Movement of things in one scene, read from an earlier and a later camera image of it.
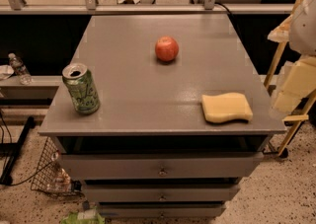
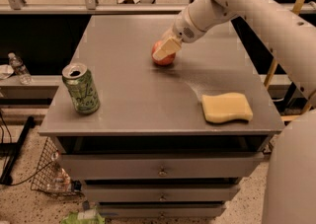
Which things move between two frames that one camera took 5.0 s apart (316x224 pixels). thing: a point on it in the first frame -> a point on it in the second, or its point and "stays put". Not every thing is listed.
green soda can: [82, 89] stays put
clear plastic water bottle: [24, 75] stays put
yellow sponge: [226, 107] stays put
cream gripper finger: [297, 82] -> [169, 47]
